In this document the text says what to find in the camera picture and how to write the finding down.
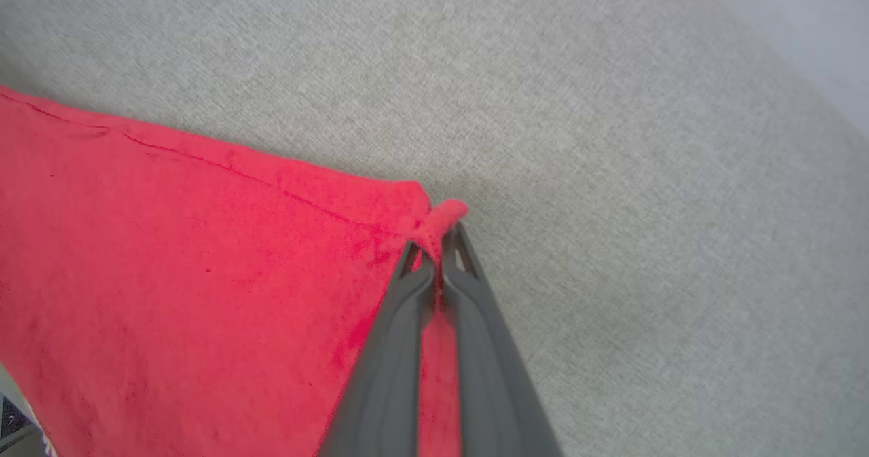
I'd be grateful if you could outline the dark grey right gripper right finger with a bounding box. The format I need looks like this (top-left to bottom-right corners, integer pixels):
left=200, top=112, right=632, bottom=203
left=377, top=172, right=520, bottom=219
left=441, top=224, right=563, bottom=457

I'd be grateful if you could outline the red jersey with white trim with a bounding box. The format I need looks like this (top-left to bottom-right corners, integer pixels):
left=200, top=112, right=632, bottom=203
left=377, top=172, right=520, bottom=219
left=0, top=85, right=470, bottom=457

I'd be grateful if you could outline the light grey fabric sofa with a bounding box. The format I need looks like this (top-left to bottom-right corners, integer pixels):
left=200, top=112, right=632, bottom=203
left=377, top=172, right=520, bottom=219
left=0, top=0, right=869, bottom=457

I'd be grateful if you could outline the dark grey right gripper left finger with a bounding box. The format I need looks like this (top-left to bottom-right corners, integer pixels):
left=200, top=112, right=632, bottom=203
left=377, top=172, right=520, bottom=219
left=318, top=242, right=436, bottom=457

